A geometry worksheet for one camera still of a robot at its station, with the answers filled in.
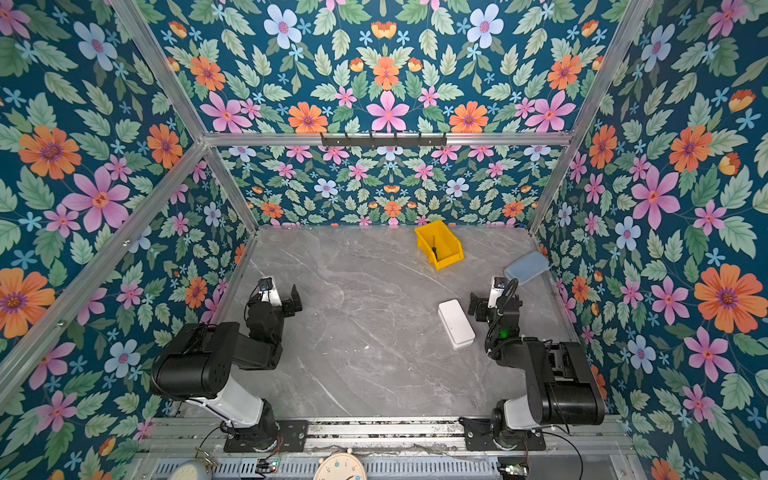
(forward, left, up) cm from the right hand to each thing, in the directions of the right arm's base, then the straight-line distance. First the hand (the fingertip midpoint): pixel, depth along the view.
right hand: (489, 293), depth 93 cm
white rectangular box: (-10, +10, -4) cm, 15 cm away
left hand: (+2, +65, +5) cm, 66 cm away
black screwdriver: (+20, +16, -2) cm, 26 cm away
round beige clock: (-44, +42, -4) cm, 61 cm away
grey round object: (-45, +75, -3) cm, 87 cm away
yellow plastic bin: (+24, +10, -5) cm, 26 cm away
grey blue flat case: (+13, -17, -4) cm, 22 cm away
